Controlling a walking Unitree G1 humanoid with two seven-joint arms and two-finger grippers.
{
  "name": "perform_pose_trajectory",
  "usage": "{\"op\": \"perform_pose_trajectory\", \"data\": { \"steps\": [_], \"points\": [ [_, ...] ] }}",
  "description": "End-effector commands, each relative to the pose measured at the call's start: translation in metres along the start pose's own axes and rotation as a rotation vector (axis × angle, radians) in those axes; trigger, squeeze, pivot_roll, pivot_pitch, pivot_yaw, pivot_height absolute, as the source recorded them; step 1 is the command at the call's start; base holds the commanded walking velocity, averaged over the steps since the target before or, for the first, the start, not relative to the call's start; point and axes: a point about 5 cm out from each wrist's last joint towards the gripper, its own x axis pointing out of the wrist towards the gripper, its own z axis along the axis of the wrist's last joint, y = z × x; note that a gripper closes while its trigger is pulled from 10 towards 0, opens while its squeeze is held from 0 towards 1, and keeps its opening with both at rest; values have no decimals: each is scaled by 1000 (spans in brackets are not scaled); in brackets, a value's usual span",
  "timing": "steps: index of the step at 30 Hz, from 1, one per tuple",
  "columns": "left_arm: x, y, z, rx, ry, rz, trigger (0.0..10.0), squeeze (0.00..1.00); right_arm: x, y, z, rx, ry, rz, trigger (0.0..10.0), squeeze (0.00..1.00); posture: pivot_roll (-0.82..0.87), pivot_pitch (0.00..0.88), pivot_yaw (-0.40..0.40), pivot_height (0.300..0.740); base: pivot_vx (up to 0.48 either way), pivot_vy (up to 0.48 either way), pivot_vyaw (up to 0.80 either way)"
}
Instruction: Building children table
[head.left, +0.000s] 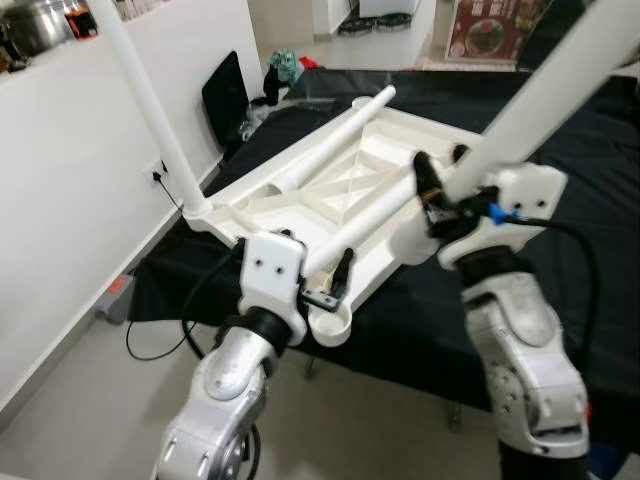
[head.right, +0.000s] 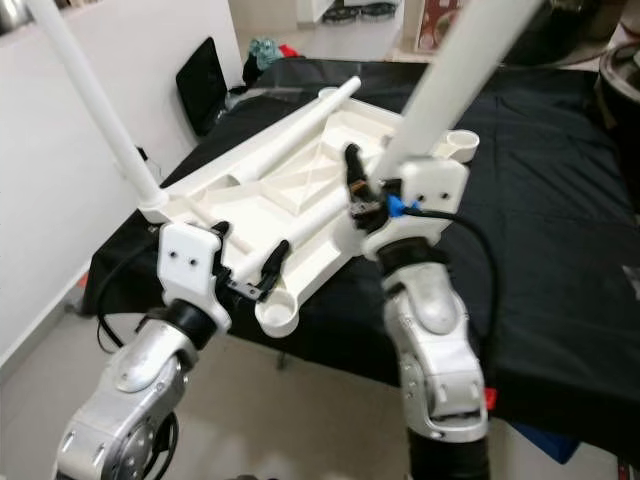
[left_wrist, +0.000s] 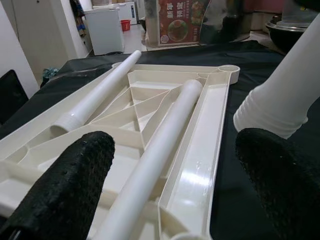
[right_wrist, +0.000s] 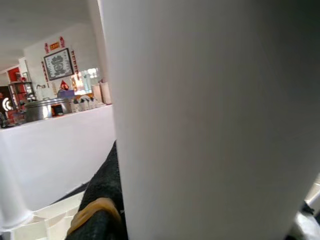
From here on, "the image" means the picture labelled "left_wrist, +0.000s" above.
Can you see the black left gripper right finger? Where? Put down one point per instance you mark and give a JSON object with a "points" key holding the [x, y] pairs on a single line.
{"points": [[287, 180]]}

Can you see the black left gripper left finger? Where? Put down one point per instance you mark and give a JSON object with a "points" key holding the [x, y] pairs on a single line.
{"points": [[62, 190]]}

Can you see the white plastic table leg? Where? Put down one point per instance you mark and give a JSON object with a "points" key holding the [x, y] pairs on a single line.
{"points": [[160, 150], [280, 95], [100, 87]]}

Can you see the white plastic table top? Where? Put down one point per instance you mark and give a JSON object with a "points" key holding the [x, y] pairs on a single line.
{"points": [[195, 155]]}

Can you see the black fabric bag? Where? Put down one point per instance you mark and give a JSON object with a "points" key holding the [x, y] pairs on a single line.
{"points": [[12, 95]]}

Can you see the teal cloth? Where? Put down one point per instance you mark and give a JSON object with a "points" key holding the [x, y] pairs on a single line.
{"points": [[50, 73]]}

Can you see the black tablecloth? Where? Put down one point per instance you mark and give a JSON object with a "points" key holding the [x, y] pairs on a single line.
{"points": [[250, 62]]}

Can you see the large black round basin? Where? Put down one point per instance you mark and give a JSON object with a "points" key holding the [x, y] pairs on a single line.
{"points": [[282, 37]]}

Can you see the clear plastic storage box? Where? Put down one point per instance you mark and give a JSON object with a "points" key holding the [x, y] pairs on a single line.
{"points": [[300, 15]]}

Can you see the white chest freezer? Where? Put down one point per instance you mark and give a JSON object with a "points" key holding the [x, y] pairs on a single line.
{"points": [[105, 30]]}

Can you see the hanging patterned garment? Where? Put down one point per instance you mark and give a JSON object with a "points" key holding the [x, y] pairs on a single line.
{"points": [[78, 20]]}

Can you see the red plastic bucket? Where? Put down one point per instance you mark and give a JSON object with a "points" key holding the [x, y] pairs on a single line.
{"points": [[125, 25]]}

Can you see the white upright appliance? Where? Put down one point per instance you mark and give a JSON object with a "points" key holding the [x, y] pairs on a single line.
{"points": [[130, 10]]}

